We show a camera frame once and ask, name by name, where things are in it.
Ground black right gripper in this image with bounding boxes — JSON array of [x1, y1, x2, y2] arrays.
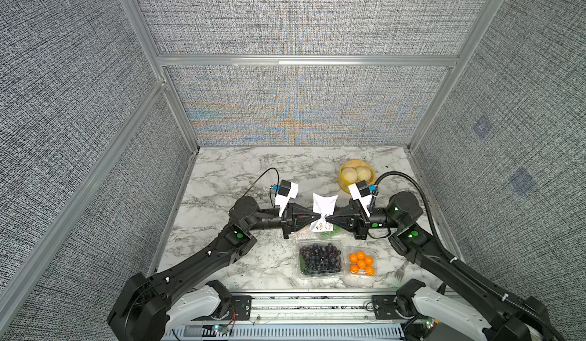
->
[[330, 201, 405, 245]]

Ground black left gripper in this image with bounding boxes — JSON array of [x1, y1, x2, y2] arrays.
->
[[246, 204, 318, 242]]

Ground white sticker sheet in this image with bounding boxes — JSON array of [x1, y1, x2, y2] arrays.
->
[[310, 193, 338, 234]]

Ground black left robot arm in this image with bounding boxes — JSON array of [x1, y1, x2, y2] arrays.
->
[[107, 196, 320, 340]]

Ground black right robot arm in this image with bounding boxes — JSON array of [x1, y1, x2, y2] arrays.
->
[[325, 191, 562, 340]]

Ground clear box mixed grapes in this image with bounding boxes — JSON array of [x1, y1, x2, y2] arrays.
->
[[315, 227, 345, 240]]

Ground left steamed bun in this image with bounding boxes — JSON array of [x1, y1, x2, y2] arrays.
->
[[341, 167, 357, 185]]

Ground steamed bun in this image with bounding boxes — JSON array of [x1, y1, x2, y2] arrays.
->
[[356, 165, 372, 182], [341, 167, 357, 185]]

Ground clear box dark grapes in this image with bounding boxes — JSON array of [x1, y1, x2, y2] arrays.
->
[[296, 240, 346, 278]]

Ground yellow bamboo steamer basket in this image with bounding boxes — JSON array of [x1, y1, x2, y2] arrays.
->
[[338, 159, 376, 193]]

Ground right steamed bun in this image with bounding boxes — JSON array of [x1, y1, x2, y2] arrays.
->
[[356, 165, 372, 182]]

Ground clear box orange kumquats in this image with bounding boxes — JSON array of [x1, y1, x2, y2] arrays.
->
[[345, 246, 378, 278]]

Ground thin left camera cable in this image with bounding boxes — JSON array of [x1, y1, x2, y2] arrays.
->
[[233, 166, 281, 209]]

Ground green handled fork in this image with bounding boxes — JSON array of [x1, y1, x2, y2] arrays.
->
[[393, 260, 409, 281]]

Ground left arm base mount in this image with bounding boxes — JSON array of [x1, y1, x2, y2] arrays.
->
[[197, 295, 253, 323]]

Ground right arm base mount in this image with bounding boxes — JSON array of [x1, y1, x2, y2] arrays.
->
[[371, 295, 412, 321]]

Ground grey perforated cable tray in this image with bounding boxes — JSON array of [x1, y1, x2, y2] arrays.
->
[[161, 323, 406, 340]]

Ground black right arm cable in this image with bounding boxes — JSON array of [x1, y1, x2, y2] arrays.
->
[[373, 170, 555, 341]]

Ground aluminium front rail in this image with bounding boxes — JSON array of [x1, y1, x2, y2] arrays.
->
[[165, 283, 448, 338]]

